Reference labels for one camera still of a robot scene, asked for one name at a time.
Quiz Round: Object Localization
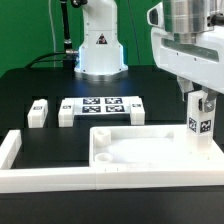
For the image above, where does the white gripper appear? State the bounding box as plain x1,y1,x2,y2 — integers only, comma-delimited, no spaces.
147,2,224,113

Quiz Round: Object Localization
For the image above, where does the white desk top tray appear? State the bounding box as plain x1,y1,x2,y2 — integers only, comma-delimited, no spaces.
89,125,224,169

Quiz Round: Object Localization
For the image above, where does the black tag marker plate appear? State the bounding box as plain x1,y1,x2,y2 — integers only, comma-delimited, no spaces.
74,97,130,115

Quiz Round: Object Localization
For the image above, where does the white U-shaped obstacle fence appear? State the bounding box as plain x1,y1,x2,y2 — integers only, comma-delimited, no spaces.
0,130,224,193

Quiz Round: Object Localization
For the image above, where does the black cable bundle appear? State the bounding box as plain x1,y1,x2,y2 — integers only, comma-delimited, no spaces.
24,51,76,69

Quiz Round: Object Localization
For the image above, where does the black post with connector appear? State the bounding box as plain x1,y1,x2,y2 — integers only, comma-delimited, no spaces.
60,0,76,71

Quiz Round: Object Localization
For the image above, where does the white thin cable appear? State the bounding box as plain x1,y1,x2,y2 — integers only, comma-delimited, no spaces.
48,0,58,53

